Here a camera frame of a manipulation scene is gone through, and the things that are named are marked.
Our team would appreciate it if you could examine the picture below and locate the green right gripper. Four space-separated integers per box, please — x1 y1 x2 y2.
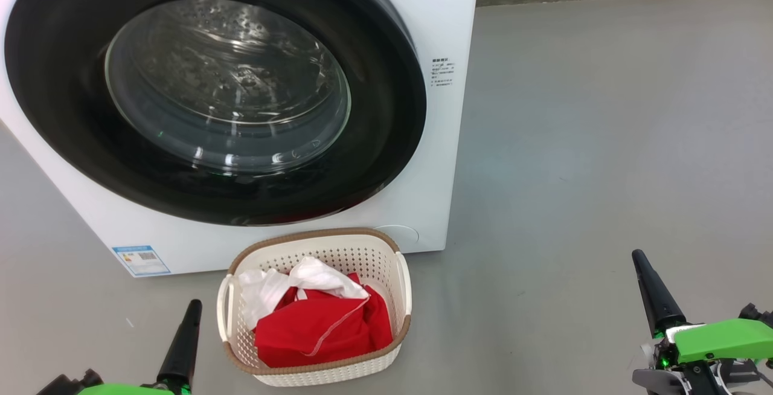
632 249 773 368

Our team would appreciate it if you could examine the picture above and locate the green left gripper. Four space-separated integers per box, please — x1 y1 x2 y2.
36 300 203 395

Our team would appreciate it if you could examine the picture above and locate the red and white garment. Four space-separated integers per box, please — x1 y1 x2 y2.
254 272 394 368

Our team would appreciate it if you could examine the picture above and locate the black round glass washer door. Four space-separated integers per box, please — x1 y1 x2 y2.
4 0 428 226

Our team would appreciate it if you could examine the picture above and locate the cream perforated laundry basket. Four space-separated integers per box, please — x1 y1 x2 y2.
216 228 412 387

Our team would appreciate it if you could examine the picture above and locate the blue energy label sticker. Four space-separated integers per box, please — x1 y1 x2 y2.
112 245 171 277

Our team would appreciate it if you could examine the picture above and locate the round filter cover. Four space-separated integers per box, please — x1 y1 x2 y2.
374 225 419 245

